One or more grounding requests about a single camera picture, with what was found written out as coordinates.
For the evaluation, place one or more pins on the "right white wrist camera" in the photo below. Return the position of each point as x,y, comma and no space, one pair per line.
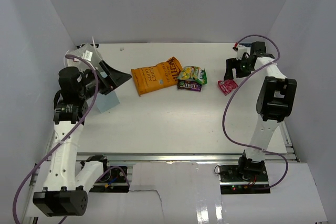
240,50

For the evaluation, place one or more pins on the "pink candy packet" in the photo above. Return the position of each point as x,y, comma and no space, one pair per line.
227,86

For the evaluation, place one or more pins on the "aluminium front rail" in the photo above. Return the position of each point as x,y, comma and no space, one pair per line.
291,157

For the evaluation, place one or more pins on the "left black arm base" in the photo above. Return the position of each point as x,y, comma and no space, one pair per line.
113,182

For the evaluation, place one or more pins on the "orange Kettle chips bag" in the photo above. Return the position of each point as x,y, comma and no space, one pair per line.
162,75

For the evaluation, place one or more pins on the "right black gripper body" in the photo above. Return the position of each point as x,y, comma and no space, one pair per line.
243,68

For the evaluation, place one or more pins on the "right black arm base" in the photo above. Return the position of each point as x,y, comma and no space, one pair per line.
232,182

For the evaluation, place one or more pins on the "green yellow candy bag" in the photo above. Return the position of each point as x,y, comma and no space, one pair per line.
193,73

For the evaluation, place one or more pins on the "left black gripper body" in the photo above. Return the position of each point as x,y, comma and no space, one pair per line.
91,83

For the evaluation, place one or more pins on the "brown purple M&M's packet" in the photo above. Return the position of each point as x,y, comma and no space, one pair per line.
189,85

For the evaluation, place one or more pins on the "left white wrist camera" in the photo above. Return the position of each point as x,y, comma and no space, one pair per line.
87,55

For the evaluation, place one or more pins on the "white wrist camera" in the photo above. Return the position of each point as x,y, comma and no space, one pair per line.
87,55
240,50

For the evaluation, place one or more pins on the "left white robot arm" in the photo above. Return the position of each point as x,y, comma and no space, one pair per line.
65,192

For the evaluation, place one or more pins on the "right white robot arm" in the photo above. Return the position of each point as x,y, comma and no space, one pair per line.
273,105

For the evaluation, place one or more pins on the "light blue paper bag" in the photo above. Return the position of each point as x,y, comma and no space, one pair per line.
103,102

